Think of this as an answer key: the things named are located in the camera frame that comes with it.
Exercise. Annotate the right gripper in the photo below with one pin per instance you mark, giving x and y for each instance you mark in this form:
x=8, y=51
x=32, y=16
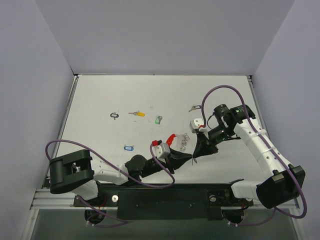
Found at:
x=206, y=142

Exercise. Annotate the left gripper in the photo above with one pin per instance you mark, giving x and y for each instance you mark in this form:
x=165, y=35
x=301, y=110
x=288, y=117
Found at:
x=170, y=162

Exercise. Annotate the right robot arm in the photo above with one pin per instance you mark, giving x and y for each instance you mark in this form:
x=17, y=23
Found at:
x=282, y=180

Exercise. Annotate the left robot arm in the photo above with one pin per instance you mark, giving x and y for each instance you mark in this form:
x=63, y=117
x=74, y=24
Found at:
x=79, y=173

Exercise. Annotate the key with clear black tag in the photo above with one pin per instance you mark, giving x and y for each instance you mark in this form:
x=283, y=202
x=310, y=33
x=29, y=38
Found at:
x=195, y=107

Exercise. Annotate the key with green tag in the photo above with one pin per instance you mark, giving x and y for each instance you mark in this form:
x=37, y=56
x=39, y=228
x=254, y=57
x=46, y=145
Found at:
x=158, y=119

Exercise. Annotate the key with yellow tag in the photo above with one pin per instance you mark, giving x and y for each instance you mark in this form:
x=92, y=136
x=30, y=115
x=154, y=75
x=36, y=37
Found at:
x=137, y=113

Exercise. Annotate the key with black outlined tag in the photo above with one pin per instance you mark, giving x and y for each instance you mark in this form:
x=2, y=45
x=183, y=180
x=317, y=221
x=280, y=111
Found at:
x=114, y=115

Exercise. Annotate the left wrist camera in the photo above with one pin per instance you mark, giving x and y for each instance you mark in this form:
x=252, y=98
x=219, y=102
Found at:
x=162, y=150

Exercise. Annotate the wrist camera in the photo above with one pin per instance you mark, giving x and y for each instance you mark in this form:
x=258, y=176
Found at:
x=162, y=150
x=197, y=125

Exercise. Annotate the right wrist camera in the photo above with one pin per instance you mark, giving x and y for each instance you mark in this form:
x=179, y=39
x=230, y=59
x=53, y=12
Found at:
x=197, y=125

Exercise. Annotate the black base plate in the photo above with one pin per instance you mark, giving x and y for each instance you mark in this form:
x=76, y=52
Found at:
x=182, y=201

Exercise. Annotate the aluminium front rail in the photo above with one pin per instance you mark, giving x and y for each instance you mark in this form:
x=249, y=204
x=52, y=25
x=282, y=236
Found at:
x=44, y=200

